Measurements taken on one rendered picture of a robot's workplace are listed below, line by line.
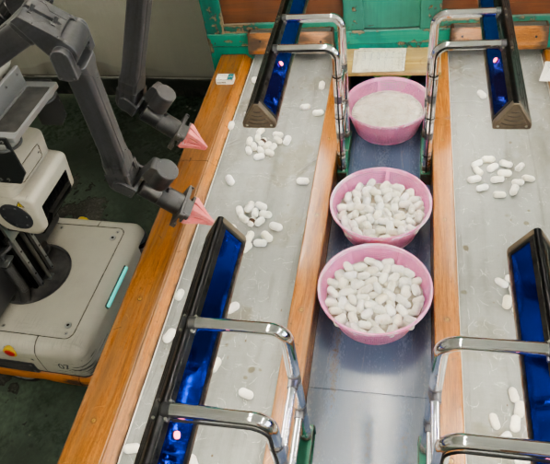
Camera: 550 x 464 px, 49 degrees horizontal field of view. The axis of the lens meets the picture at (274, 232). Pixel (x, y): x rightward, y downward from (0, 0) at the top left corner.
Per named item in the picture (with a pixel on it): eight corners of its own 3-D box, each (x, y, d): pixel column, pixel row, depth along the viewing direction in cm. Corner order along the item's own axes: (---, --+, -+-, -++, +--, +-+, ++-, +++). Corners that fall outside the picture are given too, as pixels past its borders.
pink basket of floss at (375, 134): (380, 164, 181) (381, 139, 174) (329, 123, 197) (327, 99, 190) (447, 127, 189) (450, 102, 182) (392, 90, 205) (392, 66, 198)
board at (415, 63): (338, 76, 199) (338, 73, 198) (343, 52, 209) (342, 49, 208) (440, 75, 192) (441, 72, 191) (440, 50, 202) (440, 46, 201)
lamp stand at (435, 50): (419, 184, 173) (429, 47, 140) (419, 140, 186) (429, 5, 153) (488, 186, 169) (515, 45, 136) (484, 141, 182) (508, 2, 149)
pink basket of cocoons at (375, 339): (313, 352, 140) (310, 330, 133) (325, 264, 158) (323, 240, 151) (430, 362, 135) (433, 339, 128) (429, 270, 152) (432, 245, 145)
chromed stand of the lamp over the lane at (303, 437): (208, 518, 118) (145, 420, 85) (229, 423, 131) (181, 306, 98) (303, 532, 114) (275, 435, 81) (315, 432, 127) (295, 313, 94)
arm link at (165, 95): (132, 89, 171) (115, 103, 165) (147, 63, 163) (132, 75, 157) (165, 117, 173) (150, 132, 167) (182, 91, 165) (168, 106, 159)
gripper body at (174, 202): (196, 187, 152) (171, 173, 150) (186, 216, 146) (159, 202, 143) (185, 201, 157) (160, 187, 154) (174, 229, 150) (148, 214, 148)
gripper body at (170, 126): (192, 115, 172) (169, 101, 170) (182, 138, 166) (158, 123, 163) (181, 129, 177) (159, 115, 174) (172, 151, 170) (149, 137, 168)
